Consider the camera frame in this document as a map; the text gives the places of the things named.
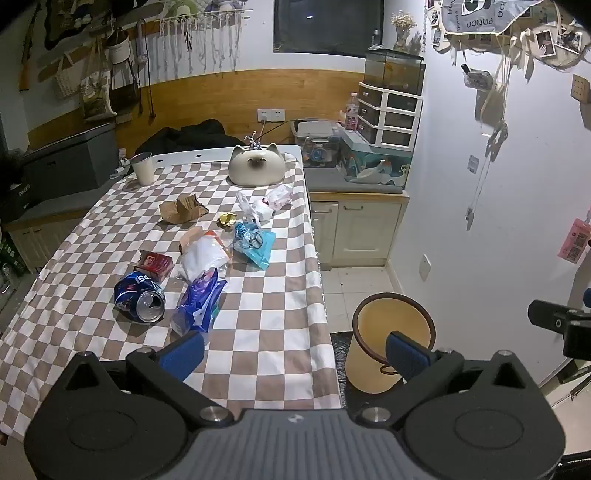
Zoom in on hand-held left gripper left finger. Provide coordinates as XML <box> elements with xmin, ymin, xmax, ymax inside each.
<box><xmin>59</xmin><ymin>330</ymin><xmax>235</xmax><ymax>426</ymax></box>

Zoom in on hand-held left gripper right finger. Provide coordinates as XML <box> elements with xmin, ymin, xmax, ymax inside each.
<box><xmin>358</xmin><ymin>331</ymin><xmax>539</xmax><ymax>426</ymax></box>

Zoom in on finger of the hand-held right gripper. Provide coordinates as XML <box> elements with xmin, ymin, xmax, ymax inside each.
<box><xmin>527</xmin><ymin>299</ymin><xmax>591</xmax><ymax>331</ymax></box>

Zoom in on beige bin with brown rim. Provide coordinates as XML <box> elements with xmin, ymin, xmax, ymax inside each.
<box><xmin>345</xmin><ymin>292</ymin><xmax>436</xmax><ymax>394</ymax></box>

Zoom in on purple snack packet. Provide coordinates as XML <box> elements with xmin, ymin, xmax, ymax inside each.
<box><xmin>171</xmin><ymin>268</ymin><xmax>228</xmax><ymax>336</ymax></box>

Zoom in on crushed blue can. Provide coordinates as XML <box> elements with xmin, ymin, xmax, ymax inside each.
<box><xmin>114</xmin><ymin>271</ymin><xmax>166</xmax><ymax>323</ymax></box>

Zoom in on red box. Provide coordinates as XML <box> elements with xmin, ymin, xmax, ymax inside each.
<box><xmin>135</xmin><ymin>250</ymin><xmax>174</xmax><ymax>283</ymax></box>

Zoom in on white plastic bag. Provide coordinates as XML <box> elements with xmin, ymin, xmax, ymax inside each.
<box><xmin>178</xmin><ymin>226</ymin><xmax>232</xmax><ymax>282</ymax></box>

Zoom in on blue plastic bag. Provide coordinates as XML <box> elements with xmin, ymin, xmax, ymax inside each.
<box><xmin>233</xmin><ymin>222</ymin><xmax>277</xmax><ymax>271</ymax></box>

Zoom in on black textured mat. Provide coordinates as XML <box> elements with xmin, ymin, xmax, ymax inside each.
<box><xmin>331</xmin><ymin>330</ymin><xmax>370</xmax><ymax>409</ymax></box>

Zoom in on pink card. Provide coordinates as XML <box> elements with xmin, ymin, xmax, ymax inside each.
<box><xmin>558</xmin><ymin>217</ymin><xmax>591</xmax><ymax>265</ymax></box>

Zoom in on brown white checkered tablecloth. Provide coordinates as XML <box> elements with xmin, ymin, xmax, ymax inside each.
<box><xmin>0</xmin><ymin>159</ymin><xmax>343</xmax><ymax>444</ymax></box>

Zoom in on cream cabinet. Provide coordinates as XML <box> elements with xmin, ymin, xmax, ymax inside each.
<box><xmin>308</xmin><ymin>191</ymin><xmax>410</xmax><ymax>271</ymax></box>

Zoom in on white cup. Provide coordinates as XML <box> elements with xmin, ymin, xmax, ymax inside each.
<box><xmin>130</xmin><ymin>152</ymin><xmax>155</xmax><ymax>186</ymax></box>

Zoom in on teal printed storage box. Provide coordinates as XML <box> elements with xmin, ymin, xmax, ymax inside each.
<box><xmin>339</xmin><ymin>130</ymin><xmax>413</xmax><ymax>188</ymax></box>

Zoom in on black clothing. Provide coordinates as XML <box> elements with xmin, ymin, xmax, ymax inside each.
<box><xmin>134</xmin><ymin>119</ymin><xmax>243</xmax><ymax>158</ymax></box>

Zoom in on grey storage box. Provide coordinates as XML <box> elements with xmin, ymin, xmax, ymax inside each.
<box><xmin>23</xmin><ymin>122</ymin><xmax>120</xmax><ymax>201</ymax></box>

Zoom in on black paper bag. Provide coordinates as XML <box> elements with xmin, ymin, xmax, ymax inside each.
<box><xmin>0</xmin><ymin>178</ymin><xmax>34</xmax><ymax>223</ymax></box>

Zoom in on wooden square plaque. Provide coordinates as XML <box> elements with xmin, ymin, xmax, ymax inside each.
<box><xmin>571</xmin><ymin>74</ymin><xmax>591</xmax><ymax>103</ymax></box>

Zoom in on white drawer unit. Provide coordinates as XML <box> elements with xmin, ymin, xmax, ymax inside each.
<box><xmin>358</xmin><ymin>82</ymin><xmax>424</xmax><ymax>148</ymax></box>

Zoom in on clear box with grey lid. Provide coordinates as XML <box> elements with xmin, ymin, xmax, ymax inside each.
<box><xmin>291</xmin><ymin>120</ymin><xmax>343</xmax><ymax>169</ymax></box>

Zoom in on black hanging bag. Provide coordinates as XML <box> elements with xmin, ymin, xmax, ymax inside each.
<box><xmin>108</xmin><ymin>65</ymin><xmax>141</xmax><ymax>112</ymax></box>

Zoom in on printed tote bag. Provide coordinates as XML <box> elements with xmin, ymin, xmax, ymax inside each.
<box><xmin>78</xmin><ymin>46</ymin><xmax>118</xmax><ymax>123</ymax></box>

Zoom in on glass fish tank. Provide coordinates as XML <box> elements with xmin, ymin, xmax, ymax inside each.
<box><xmin>365</xmin><ymin>48</ymin><xmax>426</xmax><ymax>96</ymax></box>

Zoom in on vase with dried flowers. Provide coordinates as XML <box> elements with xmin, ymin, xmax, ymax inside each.
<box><xmin>391</xmin><ymin>11</ymin><xmax>417</xmax><ymax>51</ymax></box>

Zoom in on dark window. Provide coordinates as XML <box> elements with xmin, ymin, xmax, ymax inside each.
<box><xmin>273</xmin><ymin>0</ymin><xmax>385</xmax><ymax>59</ymax></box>

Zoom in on printed wall banner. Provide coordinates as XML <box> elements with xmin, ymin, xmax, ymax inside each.
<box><xmin>441</xmin><ymin>0</ymin><xmax>546</xmax><ymax>36</ymax></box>

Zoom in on white macrame wall hanging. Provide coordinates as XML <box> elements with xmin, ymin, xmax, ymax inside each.
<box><xmin>159</xmin><ymin>9</ymin><xmax>243</xmax><ymax>77</ymax></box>

